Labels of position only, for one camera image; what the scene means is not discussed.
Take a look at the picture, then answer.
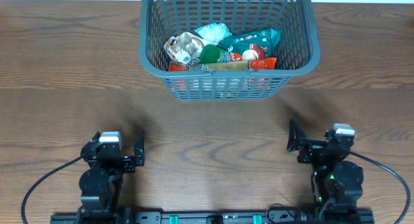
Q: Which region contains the orange spaghetti packet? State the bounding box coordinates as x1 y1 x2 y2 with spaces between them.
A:
168 58 277 72

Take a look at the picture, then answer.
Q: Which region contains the green Nescafe coffee bag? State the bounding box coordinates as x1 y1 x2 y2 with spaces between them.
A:
217 28 281 60

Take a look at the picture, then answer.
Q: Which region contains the beige snack pouch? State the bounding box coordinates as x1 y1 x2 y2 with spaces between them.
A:
164 32 214 67

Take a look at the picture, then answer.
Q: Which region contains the green lid jar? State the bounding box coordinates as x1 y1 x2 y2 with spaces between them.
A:
199 45 234 63

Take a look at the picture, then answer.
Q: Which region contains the teal white sachet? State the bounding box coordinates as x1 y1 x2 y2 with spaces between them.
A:
195 23 232 43

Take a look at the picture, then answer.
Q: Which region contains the grey plastic basket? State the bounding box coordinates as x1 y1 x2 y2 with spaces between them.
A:
138 0 321 101

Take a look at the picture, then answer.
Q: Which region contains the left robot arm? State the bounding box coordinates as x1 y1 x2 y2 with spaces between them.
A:
79 131 145 223

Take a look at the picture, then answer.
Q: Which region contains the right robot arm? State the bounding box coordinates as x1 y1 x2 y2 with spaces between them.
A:
287 119 364 221

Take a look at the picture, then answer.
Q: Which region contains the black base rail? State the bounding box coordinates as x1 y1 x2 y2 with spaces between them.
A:
50 207 375 224

